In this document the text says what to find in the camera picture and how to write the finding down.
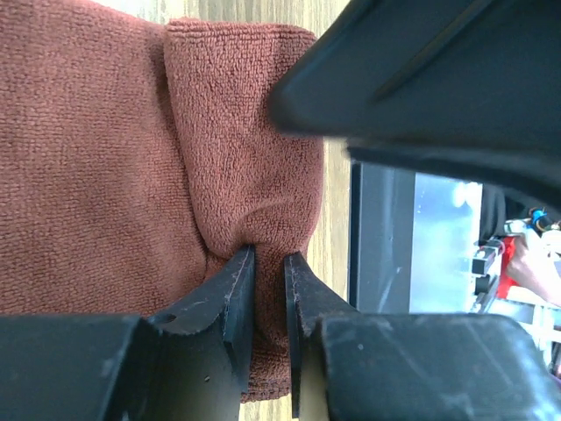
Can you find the brown towel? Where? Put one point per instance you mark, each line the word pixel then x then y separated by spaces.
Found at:
pixel 137 158

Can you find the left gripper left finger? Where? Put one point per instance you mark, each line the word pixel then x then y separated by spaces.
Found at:
pixel 190 361

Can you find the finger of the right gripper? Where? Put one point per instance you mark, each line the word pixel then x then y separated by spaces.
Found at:
pixel 465 89

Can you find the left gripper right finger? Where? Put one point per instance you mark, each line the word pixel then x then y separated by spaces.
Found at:
pixel 346 365

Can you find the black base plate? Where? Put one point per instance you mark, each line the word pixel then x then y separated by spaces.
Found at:
pixel 380 240

